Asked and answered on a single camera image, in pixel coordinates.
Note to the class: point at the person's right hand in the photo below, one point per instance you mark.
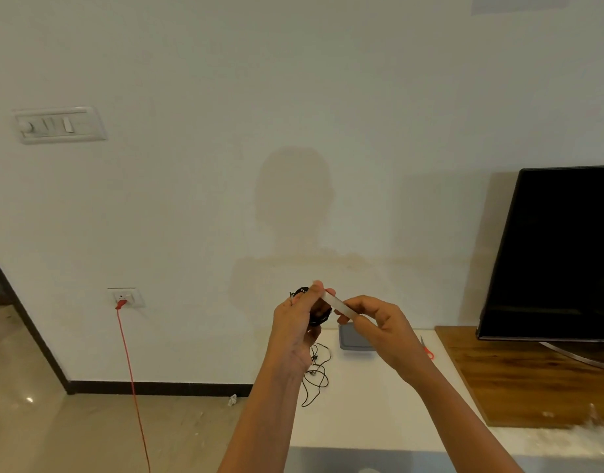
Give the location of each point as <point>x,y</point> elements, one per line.
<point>390,334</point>

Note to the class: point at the person's left hand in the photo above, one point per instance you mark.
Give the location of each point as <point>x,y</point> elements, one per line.
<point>292,334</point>

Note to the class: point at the grey lidded container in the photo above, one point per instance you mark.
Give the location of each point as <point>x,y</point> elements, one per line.
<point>351,341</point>

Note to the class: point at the red scissors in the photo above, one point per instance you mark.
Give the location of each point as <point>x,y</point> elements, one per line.
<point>429,353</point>

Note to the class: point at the clear tape roll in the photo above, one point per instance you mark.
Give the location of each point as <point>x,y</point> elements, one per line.
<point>342,305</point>

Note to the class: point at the person's right forearm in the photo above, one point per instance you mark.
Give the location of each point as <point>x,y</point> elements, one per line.
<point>459,423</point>

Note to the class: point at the person's left forearm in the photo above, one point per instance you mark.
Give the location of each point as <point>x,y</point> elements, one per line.
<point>262,428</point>

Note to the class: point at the person's grey trouser leg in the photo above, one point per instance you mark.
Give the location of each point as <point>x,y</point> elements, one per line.
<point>370,470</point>

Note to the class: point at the white scrap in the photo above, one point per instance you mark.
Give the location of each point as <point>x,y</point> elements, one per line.
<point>232,400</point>

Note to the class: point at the wooden board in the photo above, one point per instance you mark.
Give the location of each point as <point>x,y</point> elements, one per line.
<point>533,379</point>

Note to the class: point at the black television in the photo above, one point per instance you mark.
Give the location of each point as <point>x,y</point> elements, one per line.
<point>558,251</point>

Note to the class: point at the silver television stand leg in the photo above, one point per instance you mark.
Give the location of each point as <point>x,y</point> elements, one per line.
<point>577,356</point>

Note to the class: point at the white wall socket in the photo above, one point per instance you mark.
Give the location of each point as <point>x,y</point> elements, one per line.
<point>134,295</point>

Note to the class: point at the white wall switch panel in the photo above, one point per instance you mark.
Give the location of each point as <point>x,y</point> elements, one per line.
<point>60,125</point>

